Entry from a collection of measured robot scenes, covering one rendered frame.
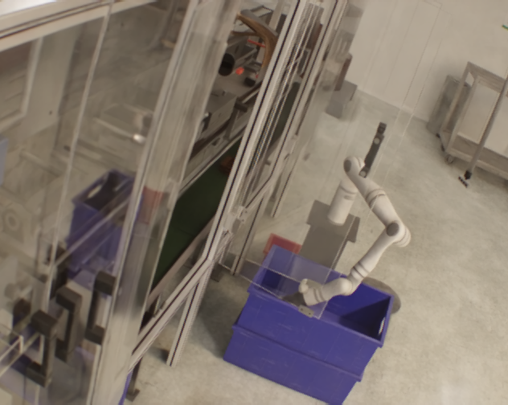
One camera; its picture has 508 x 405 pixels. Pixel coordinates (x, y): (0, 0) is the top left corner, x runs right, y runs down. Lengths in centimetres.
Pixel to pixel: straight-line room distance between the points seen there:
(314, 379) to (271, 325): 33
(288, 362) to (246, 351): 19
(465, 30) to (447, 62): 43
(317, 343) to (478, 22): 494
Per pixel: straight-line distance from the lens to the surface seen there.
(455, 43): 715
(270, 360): 292
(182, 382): 282
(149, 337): 208
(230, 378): 293
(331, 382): 292
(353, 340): 277
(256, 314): 279
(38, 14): 70
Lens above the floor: 197
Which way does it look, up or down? 27 degrees down
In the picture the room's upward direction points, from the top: 21 degrees clockwise
